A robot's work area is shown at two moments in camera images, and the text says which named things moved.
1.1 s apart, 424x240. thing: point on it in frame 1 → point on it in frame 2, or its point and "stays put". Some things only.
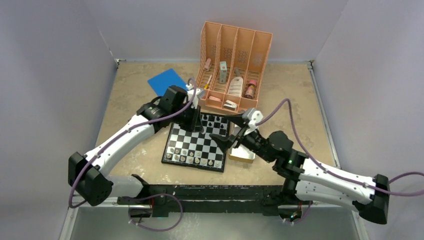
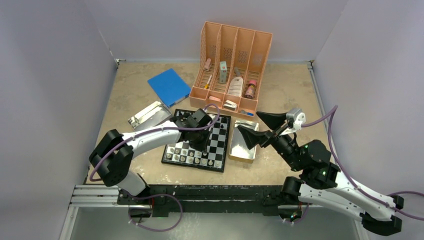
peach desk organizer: (231, 60) stays put
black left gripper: (195, 125) → (203, 146)
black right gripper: (225, 142) → (272, 121)
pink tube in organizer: (206, 67) stays put
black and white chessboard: (198, 149) stays put
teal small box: (223, 72) stays put
